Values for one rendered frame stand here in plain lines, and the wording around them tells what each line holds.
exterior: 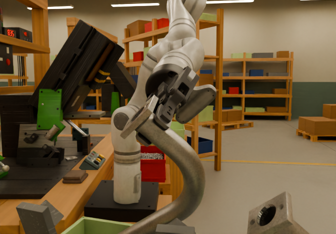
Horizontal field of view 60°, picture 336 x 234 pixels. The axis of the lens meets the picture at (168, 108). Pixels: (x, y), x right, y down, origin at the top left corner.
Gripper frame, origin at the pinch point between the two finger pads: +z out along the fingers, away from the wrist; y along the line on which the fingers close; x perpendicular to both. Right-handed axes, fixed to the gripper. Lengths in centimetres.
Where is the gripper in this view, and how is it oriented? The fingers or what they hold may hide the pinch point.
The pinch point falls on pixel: (154, 125)
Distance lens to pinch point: 37.8
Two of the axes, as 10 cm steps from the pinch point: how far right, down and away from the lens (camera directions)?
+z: -1.5, 4.5, -8.8
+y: 6.6, -6.2, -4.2
